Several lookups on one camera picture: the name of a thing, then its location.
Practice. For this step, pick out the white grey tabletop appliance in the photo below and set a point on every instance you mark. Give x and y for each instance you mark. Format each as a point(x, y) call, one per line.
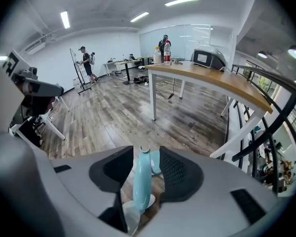
point(209, 58)

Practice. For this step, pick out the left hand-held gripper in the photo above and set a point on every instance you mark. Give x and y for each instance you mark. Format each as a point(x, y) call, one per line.
point(29, 88)

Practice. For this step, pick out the black office chair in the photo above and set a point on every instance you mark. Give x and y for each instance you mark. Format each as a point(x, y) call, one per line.
point(133, 57)

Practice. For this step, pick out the small tool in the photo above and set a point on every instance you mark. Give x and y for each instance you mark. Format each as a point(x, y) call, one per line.
point(176, 61)

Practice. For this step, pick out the small white desk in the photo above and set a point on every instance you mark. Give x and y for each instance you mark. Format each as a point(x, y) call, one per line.
point(111, 64)

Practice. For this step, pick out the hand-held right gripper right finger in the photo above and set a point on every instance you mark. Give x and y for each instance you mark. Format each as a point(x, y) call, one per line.
point(187, 176)

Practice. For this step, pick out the wooden table white legs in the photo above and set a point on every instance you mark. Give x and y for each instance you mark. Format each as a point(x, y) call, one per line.
point(212, 76)

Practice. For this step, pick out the black railing wooden handrail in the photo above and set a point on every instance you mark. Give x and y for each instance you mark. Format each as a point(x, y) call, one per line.
point(269, 80)

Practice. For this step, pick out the yellow cap bottle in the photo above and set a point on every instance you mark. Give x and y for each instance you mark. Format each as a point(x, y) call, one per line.
point(157, 55)

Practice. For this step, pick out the teal dustpan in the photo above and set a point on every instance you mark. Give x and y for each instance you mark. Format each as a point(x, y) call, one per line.
point(141, 179)

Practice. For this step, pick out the person's left hand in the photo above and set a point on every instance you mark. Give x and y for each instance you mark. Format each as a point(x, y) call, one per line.
point(50, 104)

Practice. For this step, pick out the ceiling tube light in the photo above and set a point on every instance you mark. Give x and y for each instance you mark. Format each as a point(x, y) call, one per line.
point(64, 20)
point(139, 16)
point(182, 1)

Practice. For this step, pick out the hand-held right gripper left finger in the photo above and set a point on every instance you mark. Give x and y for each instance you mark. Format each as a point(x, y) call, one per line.
point(101, 176)

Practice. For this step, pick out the red label bottle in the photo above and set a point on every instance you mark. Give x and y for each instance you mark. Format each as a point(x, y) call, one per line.
point(167, 53)

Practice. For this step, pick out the black rack stand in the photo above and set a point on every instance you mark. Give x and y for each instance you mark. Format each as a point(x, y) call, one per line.
point(85, 89)

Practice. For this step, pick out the yellow top pedestal table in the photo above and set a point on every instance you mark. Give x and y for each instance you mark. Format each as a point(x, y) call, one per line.
point(127, 62)

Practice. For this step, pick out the frosted glass partition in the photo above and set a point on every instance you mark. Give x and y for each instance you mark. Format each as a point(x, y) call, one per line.
point(185, 41)

